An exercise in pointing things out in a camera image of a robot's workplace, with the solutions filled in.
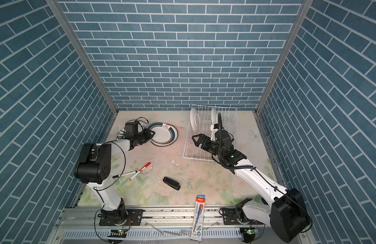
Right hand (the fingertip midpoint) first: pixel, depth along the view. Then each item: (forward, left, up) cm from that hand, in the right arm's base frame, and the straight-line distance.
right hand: (196, 138), depth 79 cm
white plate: (+15, +23, -20) cm, 34 cm away
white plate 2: (+20, +3, -9) cm, 22 cm away
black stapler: (-19, +10, -18) cm, 28 cm away
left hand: (+12, +29, -14) cm, 34 cm away
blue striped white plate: (+14, +55, -21) cm, 60 cm away
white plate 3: (+24, -10, -7) cm, 27 cm away
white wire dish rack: (+19, -6, -7) cm, 21 cm away
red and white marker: (-16, +37, -21) cm, 45 cm away
